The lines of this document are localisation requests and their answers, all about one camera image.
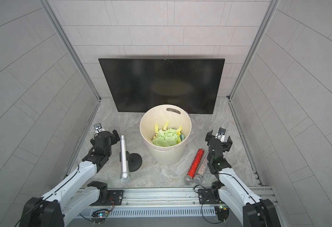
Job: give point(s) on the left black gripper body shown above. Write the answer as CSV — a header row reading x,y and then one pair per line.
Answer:
x,y
112,136

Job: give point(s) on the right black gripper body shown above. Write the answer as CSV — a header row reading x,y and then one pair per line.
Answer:
x,y
209,138

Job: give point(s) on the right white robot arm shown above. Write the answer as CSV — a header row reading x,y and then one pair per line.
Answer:
x,y
229,194

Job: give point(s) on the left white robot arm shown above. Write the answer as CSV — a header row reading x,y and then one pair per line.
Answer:
x,y
59,206

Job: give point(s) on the pile of sticky notes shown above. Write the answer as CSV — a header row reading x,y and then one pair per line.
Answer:
x,y
167,137

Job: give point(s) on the black flat monitor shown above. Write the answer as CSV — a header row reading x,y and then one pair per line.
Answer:
x,y
137,85

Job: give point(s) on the black round microphone base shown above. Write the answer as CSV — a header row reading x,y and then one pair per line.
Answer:
x,y
134,161

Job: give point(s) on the silver glitter microphone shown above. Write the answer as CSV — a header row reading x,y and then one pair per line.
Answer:
x,y
198,178

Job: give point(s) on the red glitter microphone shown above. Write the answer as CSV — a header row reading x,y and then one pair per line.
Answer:
x,y
193,168

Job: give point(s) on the cream plastic waste bin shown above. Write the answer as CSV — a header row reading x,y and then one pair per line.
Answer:
x,y
160,115

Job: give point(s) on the right green circuit board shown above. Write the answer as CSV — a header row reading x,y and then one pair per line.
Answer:
x,y
222,213

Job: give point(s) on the green circuit board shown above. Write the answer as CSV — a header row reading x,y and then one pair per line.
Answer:
x,y
222,213
100,215

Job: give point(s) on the left green circuit board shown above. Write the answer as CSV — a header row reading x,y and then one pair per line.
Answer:
x,y
100,215

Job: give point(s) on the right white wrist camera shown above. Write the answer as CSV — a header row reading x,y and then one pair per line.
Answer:
x,y
221,134

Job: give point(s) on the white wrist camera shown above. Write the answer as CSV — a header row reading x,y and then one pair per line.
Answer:
x,y
98,128
221,134

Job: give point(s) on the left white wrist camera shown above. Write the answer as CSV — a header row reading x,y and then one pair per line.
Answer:
x,y
98,128

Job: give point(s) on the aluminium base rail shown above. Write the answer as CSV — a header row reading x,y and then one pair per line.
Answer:
x,y
162,202

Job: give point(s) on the left aluminium corner post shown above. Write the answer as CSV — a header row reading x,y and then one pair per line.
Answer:
x,y
69,47

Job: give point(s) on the aluminium corner post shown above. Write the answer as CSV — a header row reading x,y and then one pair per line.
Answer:
x,y
261,31
69,47

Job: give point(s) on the right aluminium corner post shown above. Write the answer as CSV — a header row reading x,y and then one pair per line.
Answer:
x,y
261,31

